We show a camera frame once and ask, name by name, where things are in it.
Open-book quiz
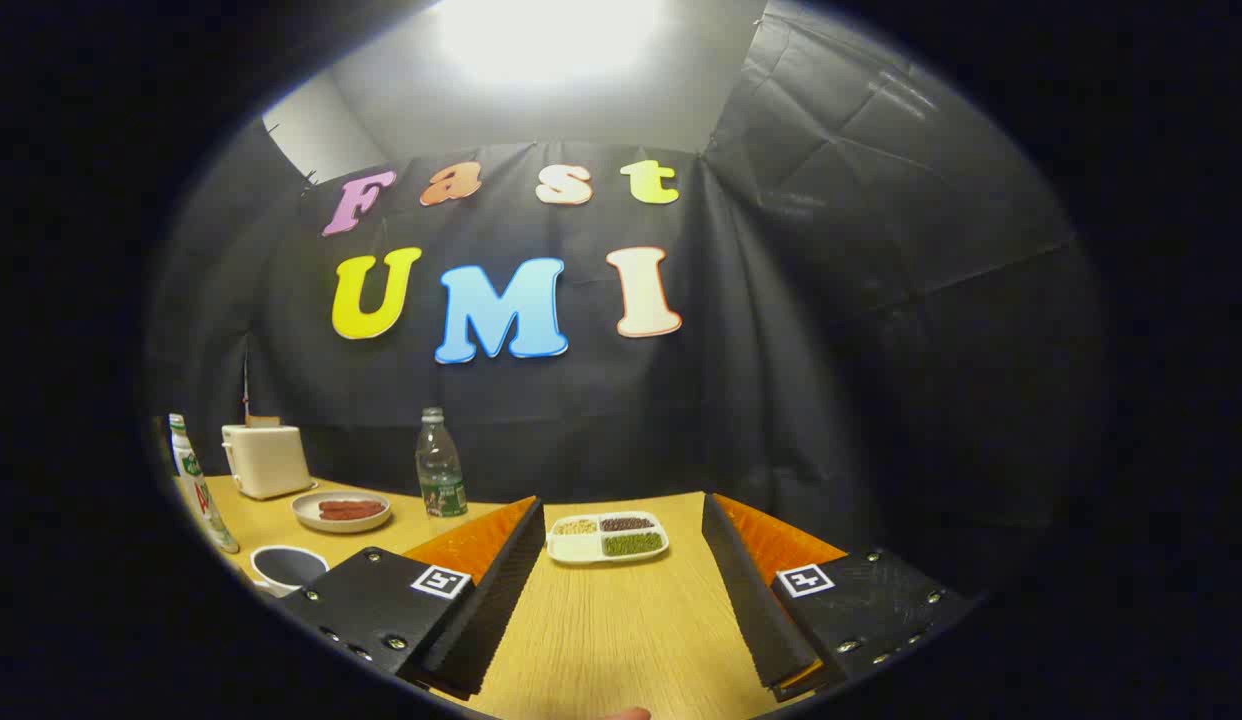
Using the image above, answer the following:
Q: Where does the white cup with wooden handle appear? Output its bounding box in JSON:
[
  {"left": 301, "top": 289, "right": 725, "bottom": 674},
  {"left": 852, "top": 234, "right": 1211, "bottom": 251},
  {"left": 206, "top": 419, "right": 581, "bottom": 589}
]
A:
[{"left": 249, "top": 545, "right": 330, "bottom": 598}]

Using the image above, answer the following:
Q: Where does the wooden table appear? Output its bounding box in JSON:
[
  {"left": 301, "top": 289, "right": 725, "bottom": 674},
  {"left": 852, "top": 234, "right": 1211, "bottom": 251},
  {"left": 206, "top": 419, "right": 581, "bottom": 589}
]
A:
[{"left": 176, "top": 475, "right": 852, "bottom": 720}]

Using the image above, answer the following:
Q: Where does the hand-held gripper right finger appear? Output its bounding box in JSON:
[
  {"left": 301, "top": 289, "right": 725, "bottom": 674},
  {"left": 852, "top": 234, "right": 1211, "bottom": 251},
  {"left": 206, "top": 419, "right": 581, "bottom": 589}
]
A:
[{"left": 701, "top": 492, "right": 982, "bottom": 703}]

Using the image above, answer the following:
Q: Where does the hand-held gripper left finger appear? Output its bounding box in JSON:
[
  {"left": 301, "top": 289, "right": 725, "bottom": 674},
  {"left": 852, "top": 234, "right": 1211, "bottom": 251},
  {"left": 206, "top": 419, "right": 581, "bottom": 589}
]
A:
[{"left": 276, "top": 495, "right": 547, "bottom": 701}]

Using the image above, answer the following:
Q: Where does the white divided tray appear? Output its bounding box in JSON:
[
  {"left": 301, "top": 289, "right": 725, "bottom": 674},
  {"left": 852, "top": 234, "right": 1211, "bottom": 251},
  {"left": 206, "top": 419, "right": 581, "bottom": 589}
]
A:
[{"left": 546, "top": 511, "right": 670, "bottom": 566}]

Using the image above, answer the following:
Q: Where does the clear plastic water bottle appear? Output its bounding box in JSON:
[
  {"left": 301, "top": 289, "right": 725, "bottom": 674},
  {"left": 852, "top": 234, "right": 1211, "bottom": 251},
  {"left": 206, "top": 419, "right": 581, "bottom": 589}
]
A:
[{"left": 415, "top": 407, "right": 469, "bottom": 519}]

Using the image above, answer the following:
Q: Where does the black backdrop cloth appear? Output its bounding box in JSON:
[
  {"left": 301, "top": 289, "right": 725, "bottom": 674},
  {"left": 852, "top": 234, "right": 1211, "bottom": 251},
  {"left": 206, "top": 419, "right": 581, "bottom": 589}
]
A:
[{"left": 146, "top": 0, "right": 1112, "bottom": 601}]

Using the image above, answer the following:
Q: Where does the white round plate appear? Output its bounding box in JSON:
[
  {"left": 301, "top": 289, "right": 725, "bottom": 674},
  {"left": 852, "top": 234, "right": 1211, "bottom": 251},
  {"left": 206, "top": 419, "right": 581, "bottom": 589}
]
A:
[{"left": 291, "top": 489, "right": 393, "bottom": 535}]

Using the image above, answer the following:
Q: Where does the white juice bottle green label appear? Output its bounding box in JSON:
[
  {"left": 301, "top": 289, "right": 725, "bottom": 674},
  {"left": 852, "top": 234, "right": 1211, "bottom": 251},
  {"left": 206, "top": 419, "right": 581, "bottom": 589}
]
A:
[{"left": 168, "top": 413, "right": 240, "bottom": 554}]

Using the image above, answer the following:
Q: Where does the white toaster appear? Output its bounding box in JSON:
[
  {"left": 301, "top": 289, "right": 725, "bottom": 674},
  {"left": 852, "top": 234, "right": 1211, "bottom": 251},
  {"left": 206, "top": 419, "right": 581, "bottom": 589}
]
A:
[{"left": 221, "top": 423, "right": 314, "bottom": 501}]

